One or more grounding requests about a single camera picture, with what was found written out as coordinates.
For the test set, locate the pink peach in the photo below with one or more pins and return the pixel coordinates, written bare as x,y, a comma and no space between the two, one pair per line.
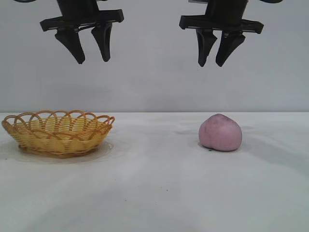
219,134

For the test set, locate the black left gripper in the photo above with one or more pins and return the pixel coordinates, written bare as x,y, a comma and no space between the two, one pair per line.
77,9

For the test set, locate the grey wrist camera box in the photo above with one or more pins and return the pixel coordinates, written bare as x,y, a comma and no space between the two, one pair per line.
196,1

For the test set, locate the yellow woven wicker basket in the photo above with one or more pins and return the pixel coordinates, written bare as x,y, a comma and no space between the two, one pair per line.
60,145

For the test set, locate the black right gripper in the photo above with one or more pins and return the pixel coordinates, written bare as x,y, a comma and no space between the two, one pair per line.
224,12

